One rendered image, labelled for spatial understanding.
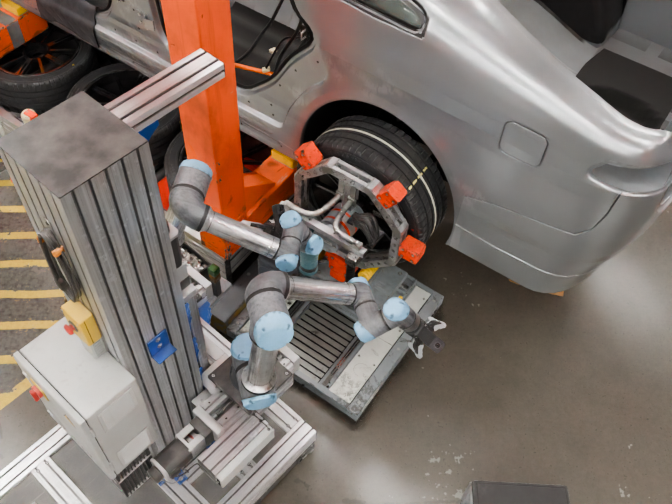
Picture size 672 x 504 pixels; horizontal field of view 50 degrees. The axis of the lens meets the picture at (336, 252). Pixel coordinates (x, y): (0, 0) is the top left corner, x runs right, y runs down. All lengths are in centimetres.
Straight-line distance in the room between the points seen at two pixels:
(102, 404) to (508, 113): 162
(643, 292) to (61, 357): 309
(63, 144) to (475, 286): 271
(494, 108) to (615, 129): 40
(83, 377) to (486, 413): 204
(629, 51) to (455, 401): 204
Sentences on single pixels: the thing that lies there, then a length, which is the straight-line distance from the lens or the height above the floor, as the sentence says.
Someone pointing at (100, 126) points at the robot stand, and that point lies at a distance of 181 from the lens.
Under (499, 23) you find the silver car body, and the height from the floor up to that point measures 178.
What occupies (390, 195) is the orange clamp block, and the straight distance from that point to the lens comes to 281.
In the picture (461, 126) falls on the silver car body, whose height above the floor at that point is 142.
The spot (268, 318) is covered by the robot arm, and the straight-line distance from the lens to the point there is 209.
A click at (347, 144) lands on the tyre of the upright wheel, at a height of 117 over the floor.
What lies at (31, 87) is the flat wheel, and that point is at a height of 49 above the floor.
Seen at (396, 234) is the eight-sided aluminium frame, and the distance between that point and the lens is 294.
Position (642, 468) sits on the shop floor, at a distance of 381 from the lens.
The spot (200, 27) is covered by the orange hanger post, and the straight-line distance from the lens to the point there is 247.
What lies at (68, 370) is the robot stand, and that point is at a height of 123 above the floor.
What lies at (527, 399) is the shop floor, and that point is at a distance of 376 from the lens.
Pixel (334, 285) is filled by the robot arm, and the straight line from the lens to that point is 234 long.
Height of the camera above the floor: 324
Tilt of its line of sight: 53 degrees down
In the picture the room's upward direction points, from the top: 5 degrees clockwise
